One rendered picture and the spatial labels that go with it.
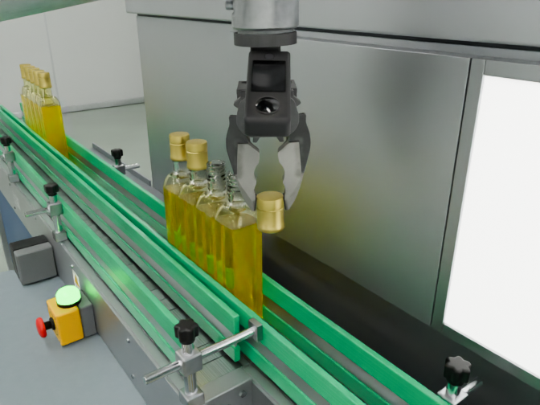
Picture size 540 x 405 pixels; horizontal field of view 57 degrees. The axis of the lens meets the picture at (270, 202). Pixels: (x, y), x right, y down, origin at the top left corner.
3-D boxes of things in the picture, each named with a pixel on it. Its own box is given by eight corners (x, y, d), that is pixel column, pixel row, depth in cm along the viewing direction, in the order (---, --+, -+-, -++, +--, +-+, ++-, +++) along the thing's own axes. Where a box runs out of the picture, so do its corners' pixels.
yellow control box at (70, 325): (98, 335, 100) (92, 304, 97) (59, 349, 96) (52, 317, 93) (86, 318, 105) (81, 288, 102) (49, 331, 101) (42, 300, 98)
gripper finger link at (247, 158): (255, 196, 68) (263, 130, 64) (255, 214, 62) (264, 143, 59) (232, 193, 68) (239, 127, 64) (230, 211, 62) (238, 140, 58)
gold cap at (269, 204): (284, 233, 62) (284, 200, 60) (256, 234, 62) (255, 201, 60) (284, 221, 65) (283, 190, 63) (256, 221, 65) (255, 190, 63)
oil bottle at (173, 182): (210, 279, 95) (203, 173, 87) (182, 288, 92) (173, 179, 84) (195, 267, 99) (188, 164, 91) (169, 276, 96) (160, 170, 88)
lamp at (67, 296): (84, 303, 97) (82, 289, 96) (60, 311, 95) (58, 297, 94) (77, 292, 101) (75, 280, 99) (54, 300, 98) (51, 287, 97)
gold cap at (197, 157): (212, 167, 82) (211, 141, 80) (194, 172, 80) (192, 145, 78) (202, 162, 84) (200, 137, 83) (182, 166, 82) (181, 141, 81)
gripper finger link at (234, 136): (261, 173, 62) (270, 104, 59) (261, 178, 60) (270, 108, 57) (223, 169, 62) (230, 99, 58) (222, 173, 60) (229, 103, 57)
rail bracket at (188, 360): (264, 374, 71) (264, 299, 66) (154, 431, 61) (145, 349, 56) (252, 362, 73) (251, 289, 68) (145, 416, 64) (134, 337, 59)
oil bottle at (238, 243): (264, 323, 82) (263, 203, 74) (235, 336, 79) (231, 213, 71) (245, 307, 86) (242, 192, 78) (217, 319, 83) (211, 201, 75)
